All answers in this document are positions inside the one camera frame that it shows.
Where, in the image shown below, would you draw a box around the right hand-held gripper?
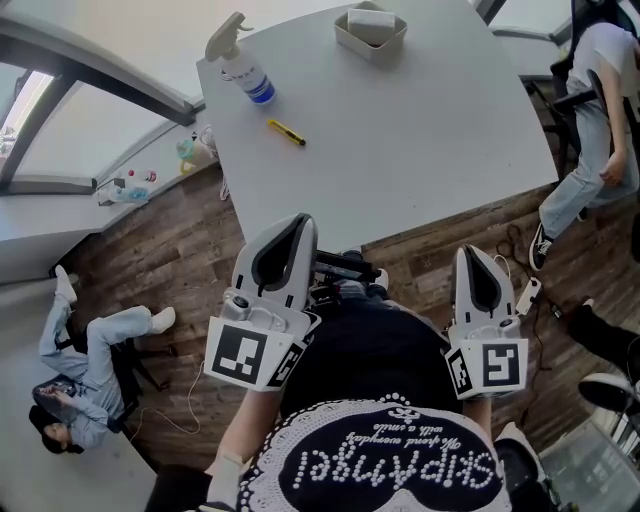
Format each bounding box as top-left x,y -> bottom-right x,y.
443,244 -> 530,401

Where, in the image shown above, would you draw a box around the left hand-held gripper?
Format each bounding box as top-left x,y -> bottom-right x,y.
203,213 -> 323,395

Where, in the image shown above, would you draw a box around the beige square tray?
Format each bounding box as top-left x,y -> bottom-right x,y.
333,0 -> 409,64

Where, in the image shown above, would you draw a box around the white rectangular block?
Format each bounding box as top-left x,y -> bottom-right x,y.
346,5 -> 394,32

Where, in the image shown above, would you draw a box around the person's left forearm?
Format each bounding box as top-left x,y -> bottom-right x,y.
212,385 -> 282,474

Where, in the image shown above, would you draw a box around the person's right forearm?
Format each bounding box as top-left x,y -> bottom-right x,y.
460,397 -> 496,446

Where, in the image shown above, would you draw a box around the white power strip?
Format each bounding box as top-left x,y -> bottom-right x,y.
514,277 -> 544,316

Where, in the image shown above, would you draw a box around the black chest-mounted device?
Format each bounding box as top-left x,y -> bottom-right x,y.
307,248 -> 382,306

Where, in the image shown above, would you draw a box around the person's legs in blue jeans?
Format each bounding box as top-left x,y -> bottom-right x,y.
332,277 -> 401,311

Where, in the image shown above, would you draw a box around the person's black printed top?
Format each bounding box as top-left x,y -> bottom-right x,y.
144,297 -> 544,512

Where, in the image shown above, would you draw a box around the black bag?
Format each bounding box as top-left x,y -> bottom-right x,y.
567,298 -> 640,374

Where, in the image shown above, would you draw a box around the yellow utility knife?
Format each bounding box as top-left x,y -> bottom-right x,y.
266,118 -> 307,148

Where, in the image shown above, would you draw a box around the pink and white bag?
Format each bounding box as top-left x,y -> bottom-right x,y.
198,125 -> 232,202

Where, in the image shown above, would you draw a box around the green and yellow cup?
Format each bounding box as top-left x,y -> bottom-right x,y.
174,137 -> 211,176

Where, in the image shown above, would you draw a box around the black round object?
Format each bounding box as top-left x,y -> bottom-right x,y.
577,372 -> 635,417

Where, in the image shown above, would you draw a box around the blue wipes pack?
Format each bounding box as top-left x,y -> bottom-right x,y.
107,184 -> 150,204

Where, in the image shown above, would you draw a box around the light grey table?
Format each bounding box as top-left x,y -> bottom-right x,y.
195,0 -> 560,254

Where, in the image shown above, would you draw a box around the black office chair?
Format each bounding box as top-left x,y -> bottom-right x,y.
54,314 -> 174,441
524,0 -> 640,181

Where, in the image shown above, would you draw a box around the white spray bottle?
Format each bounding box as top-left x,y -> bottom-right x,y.
204,12 -> 277,106

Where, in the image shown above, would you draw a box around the person's white left sleeve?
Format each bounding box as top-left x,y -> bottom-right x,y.
204,449 -> 244,509

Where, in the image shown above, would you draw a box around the white window ledge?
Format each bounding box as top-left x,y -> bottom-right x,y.
0,149 -> 221,281

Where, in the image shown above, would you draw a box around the dark-framed window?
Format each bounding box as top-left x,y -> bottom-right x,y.
0,0 -> 576,196

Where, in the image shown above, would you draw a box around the black floor cable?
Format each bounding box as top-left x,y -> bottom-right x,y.
492,222 -> 569,441

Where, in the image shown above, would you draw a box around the white adapter cable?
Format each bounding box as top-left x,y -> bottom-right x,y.
130,357 -> 206,437

